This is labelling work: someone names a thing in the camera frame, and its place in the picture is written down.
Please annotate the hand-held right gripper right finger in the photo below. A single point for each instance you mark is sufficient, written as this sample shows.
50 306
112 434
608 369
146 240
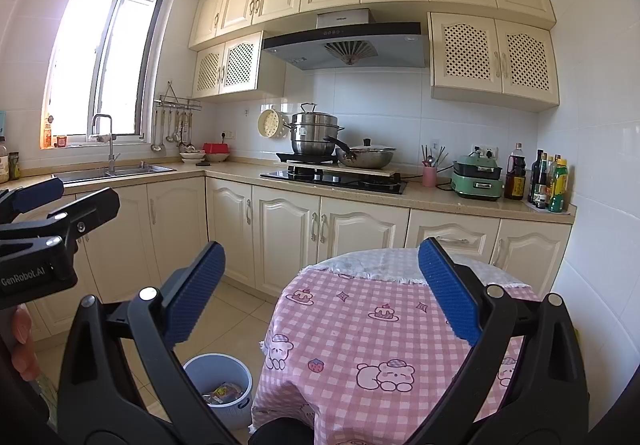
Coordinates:
450 292

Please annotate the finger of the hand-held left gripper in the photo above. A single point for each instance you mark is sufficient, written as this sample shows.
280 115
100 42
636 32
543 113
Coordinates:
37 195
97 207

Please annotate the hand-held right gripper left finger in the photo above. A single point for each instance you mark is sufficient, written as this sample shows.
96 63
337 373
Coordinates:
195 295

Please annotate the yellow clear snack bag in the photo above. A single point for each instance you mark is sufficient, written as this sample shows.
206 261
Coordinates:
226 392

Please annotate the light blue plastic bin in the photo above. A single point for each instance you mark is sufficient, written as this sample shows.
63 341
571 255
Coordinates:
220 417

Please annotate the person's left hand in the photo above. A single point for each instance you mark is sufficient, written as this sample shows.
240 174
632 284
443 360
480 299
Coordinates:
24 340

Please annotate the stainless steel sink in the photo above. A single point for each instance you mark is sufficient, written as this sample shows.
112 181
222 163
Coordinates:
100 173

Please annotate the small dark jar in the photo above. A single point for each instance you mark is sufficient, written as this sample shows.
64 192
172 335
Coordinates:
14 167

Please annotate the clear condiment bottle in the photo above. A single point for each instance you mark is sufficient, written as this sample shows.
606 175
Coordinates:
4 165

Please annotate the steel kitchen faucet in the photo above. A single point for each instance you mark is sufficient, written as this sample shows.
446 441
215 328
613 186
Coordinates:
111 160

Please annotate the small red jar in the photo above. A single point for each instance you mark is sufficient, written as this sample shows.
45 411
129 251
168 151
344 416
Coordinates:
61 141

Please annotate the orange-label bottle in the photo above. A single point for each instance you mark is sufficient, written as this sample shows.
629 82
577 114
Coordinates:
47 135

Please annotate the white lace cloth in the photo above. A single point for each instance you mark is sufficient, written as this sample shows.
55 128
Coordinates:
370 262

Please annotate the pink checked cartoon tablecloth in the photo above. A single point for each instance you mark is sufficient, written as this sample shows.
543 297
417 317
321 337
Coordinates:
370 340

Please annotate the row of hanging utensils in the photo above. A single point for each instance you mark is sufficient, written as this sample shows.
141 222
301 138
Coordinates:
172 130

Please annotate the green electric cooker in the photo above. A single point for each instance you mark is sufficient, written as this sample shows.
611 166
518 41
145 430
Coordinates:
476 180

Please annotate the pink utensil holder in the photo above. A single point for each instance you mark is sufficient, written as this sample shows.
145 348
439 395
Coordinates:
430 176

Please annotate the white bowl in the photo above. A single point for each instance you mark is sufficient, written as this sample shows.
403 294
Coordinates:
217 158

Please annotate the large soy sauce bottle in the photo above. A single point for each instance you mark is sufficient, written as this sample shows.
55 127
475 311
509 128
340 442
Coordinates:
515 180

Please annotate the red bowl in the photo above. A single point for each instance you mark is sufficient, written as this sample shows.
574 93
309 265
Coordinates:
216 148

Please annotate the bundle of chopsticks and spoons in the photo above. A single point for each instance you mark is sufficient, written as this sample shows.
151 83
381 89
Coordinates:
431 156

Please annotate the dark bottle with gold cap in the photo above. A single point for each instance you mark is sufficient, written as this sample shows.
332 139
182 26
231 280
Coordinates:
544 190

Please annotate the tall dark glass bottle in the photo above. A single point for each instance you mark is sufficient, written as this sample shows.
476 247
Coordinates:
536 180

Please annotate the clear oil bottle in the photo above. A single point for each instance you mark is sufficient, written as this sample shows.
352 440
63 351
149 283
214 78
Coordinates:
551 185

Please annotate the green yellow-cap bottle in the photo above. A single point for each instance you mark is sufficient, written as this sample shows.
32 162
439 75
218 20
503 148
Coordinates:
559 187

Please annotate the sliding window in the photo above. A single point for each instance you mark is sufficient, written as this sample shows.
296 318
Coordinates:
105 55

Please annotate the black gas stove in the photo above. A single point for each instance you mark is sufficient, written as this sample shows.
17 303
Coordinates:
335 181

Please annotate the steel wok with lid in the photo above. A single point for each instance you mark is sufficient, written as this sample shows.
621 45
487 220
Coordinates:
367 155

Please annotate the black induction cooker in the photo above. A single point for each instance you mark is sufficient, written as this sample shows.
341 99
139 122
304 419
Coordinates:
305 158

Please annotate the yellow perforated round tray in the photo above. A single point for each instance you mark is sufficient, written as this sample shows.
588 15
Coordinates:
269 124

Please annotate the stainless steel steamer pot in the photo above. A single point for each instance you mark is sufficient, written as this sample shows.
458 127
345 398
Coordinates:
312 135

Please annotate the small lattice door cabinet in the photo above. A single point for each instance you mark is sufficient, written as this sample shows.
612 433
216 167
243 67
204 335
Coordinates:
240 65

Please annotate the large lattice door cabinet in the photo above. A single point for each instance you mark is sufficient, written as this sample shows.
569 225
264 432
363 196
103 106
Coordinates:
495 60

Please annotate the grey range hood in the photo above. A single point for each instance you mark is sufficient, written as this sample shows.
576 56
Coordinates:
345 45

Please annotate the metal wall utensil rack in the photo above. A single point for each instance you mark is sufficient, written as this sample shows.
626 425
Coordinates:
177 102

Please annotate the wall socket with plug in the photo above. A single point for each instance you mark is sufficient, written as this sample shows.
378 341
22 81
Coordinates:
485 151

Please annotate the white wall socket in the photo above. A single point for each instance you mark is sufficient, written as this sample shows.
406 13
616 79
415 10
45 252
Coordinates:
228 134

